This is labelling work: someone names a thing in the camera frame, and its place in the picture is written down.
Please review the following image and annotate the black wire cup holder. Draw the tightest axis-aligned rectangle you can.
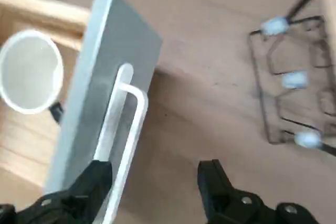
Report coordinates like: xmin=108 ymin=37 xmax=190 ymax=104
xmin=248 ymin=0 xmax=336 ymax=158

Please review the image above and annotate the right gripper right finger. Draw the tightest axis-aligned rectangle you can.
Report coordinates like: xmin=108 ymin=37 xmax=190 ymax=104
xmin=196 ymin=158 xmax=319 ymax=224

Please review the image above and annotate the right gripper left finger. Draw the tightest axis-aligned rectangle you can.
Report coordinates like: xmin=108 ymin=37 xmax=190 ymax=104
xmin=0 ymin=159 xmax=114 ymax=224

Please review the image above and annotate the gray drawer with white handle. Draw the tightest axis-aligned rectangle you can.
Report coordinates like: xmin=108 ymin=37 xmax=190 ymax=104
xmin=0 ymin=0 xmax=164 ymax=224

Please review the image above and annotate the white cup with black handle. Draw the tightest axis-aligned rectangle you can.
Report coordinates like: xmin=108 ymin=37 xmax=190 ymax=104
xmin=0 ymin=29 xmax=65 ymax=123

